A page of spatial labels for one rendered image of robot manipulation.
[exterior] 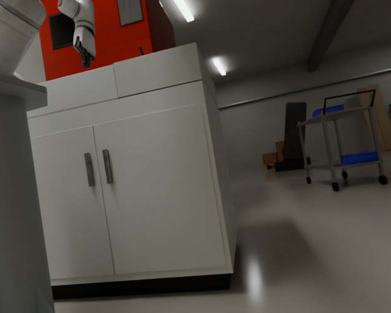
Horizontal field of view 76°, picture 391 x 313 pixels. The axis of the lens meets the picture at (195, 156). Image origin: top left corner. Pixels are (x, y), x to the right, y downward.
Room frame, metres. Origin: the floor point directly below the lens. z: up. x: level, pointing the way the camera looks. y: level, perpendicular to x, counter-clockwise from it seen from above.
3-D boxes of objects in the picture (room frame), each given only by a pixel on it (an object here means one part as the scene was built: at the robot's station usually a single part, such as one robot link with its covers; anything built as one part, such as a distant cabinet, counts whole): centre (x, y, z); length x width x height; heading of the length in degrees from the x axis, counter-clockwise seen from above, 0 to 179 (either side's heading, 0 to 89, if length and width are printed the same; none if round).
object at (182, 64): (1.28, 0.04, 0.89); 0.62 x 0.35 x 0.14; 169
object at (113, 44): (2.01, 0.49, 1.52); 0.81 x 0.75 x 0.60; 79
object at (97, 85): (1.10, 0.53, 0.89); 0.55 x 0.09 x 0.14; 79
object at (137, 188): (1.33, 0.34, 0.41); 0.96 x 0.64 x 0.82; 79
